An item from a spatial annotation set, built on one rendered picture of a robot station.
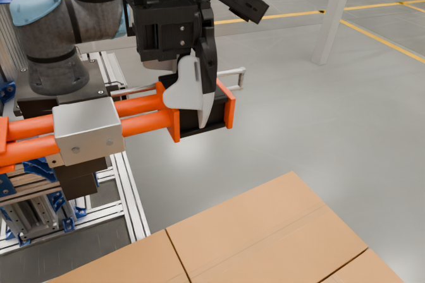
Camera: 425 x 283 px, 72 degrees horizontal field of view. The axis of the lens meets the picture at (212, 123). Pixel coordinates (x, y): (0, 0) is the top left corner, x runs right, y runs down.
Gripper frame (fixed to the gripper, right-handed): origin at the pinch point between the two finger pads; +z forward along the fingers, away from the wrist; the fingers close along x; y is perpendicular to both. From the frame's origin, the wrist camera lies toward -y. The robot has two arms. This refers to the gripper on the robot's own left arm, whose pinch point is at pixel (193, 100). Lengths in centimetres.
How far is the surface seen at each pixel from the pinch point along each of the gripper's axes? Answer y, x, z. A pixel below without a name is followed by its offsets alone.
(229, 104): -3.3, 4.3, -1.3
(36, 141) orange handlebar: 18.9, 3.0, -0.9
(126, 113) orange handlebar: 9.0, -0.4, 0.2
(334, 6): -225, -189, 61
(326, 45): -228, -186, 102
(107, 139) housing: 11.9, 3.7, 0.3
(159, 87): 4.3, -1.1, -2.3
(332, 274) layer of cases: -47, 10, 74
